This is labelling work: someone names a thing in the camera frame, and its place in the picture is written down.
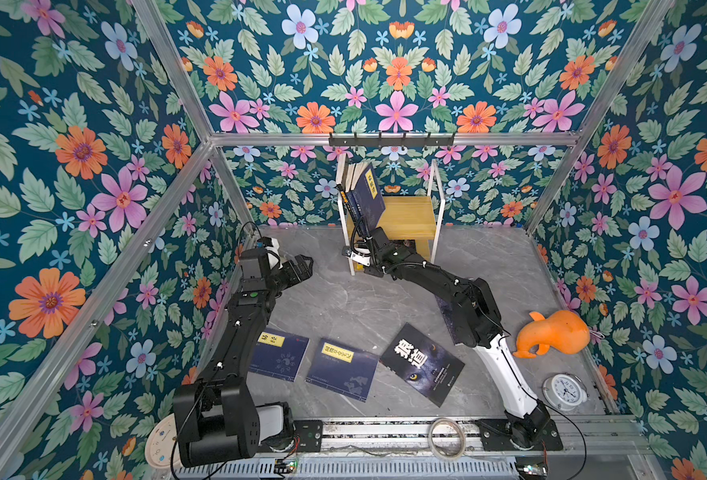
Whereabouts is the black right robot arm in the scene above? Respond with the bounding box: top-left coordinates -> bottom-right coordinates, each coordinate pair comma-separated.
347,228 -> 551,450

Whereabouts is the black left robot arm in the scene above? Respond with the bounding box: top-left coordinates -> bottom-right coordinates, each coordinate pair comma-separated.
171,244 -> 313,468

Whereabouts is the wooden white bookshelf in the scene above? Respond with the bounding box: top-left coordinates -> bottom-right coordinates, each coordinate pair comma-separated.
335,157 -> 445,262

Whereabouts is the dark portrait book right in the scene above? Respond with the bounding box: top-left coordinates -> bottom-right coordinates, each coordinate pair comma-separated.
435,296 -> 461,345

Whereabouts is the black book on shelf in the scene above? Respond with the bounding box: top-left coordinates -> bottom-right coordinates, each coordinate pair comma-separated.
335,156 -> 359,233

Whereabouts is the black wolf cover book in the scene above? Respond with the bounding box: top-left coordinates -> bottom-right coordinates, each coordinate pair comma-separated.
379,323 -> 465,407

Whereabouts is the orange gourd toy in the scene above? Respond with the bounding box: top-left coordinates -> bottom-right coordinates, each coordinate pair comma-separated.
513,310 -> 591,359

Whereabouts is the cream round clock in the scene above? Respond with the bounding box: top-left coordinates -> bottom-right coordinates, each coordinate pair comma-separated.
144,414 -> 179,470

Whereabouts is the white alarm clock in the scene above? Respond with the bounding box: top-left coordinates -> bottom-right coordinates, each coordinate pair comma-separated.
543,373 -> 589,412

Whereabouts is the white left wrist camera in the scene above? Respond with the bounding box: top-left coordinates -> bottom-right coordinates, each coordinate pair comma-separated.
255,236 -> 281,263

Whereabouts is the black hook rail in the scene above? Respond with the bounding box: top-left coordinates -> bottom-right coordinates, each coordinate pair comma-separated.
327,132 -> 455,149

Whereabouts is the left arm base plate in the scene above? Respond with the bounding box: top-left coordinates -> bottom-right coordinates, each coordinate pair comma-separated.
257,419 -> 324,454

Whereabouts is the tape roll ring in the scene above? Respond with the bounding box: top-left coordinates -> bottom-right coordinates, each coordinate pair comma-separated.
427,418 -> 467,461

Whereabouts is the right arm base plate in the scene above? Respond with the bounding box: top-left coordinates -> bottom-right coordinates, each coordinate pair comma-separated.
473,418 -> 563,452

